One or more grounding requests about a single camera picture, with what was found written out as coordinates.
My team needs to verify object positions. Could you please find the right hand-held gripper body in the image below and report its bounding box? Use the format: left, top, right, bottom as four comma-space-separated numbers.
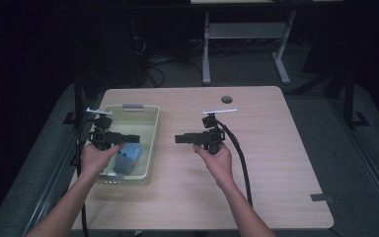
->
200, 108, 238, 156

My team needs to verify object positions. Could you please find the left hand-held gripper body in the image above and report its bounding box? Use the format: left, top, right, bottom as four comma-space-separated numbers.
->
85, 108, 121, 152

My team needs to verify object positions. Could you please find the pale green plastic basket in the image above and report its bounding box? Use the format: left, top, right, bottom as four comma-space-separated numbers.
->
96, 103, 161, 186

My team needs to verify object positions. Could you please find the person's left hand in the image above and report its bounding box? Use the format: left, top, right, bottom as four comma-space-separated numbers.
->
79, 141, 126, 181

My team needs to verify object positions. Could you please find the person's right hand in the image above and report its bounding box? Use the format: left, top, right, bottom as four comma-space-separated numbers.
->
192, 141, 237, 192

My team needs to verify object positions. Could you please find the black metal stand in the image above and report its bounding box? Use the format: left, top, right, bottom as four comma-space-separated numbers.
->
62, 70, 86, 127
341, 68, 370, 128

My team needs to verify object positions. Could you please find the dark tape strip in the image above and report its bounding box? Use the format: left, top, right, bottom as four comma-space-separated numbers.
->
310, 193, 336, 202

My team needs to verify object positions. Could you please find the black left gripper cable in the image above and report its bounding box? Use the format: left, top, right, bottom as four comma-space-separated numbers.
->
74, 118, 96, 237

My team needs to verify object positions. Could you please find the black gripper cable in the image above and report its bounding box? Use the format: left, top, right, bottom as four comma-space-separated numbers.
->
74, 118, 96, 237
214, 118, 255, 208

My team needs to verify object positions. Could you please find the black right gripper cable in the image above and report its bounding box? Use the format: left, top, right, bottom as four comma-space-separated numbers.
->
214, 118, 255, 208

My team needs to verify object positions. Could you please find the tangle of floor cables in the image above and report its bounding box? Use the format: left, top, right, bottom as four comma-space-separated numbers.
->
130, 34, 205, 87

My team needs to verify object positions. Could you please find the metal floor rail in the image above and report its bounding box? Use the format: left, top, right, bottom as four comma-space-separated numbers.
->
21, 95, 97, 237
328, 97, 379, 228

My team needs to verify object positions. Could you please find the white metal table frame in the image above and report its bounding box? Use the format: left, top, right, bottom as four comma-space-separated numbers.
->
189, 0, 292, 86

